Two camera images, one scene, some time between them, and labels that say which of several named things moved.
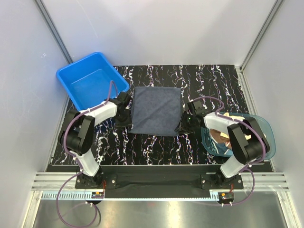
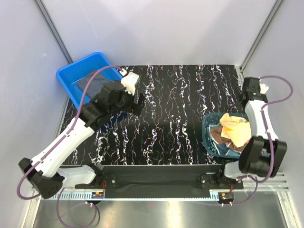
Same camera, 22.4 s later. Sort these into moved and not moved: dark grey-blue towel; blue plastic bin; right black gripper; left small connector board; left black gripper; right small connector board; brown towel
Moved: dark grey-blue towel; right black gripper; left black gripper
Not moved: right small connector board; blue plastic bin; left small connector board; brown towel
